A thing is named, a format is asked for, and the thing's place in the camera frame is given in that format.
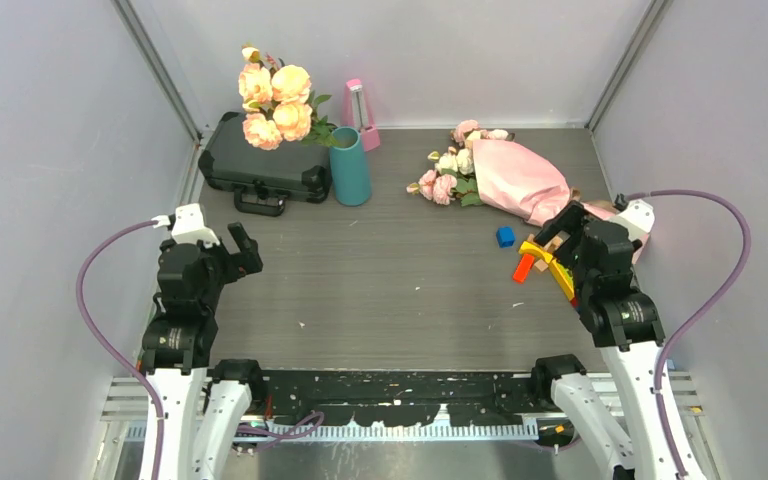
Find peach artificial roses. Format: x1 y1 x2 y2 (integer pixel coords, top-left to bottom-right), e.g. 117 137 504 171
238 44 337 151

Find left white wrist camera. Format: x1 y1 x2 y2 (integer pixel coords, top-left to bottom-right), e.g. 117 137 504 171
151 203 221 249

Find black carrying case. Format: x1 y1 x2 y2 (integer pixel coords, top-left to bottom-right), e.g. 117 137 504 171
198 112 332 217

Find teal vase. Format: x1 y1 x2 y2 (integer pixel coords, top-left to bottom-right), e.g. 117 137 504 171
330 126 371 207

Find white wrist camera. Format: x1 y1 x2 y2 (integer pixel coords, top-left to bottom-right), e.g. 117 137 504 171
609 199 655 263
151 203 221 249

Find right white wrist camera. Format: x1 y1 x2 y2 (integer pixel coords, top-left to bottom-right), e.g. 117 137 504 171
609 199 655 263

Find orange rectangular block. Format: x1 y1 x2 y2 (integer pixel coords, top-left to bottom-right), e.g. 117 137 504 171
512 254 535 284

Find wooden arch block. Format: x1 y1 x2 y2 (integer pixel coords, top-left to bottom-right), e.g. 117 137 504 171
527 234 565 255

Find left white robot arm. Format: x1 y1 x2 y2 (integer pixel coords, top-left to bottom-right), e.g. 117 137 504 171
139 222 267 479

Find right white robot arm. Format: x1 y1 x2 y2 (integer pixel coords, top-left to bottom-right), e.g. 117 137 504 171
530 201 705 479

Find yellow arch block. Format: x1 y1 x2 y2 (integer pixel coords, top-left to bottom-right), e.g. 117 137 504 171
518 240 555 265

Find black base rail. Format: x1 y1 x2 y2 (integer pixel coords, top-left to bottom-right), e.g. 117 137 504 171
247 369 559 427

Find pink flower bouquet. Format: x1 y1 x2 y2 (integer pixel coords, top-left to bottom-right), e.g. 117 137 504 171
406 120 581 227

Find yellow window block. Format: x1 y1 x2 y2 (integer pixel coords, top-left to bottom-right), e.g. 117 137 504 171
547 255 578 308

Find small blue brick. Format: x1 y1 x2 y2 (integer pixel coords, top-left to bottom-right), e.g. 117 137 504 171
495 226 516 248

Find pink metronome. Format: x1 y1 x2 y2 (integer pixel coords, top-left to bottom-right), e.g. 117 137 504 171
342 78 381 152

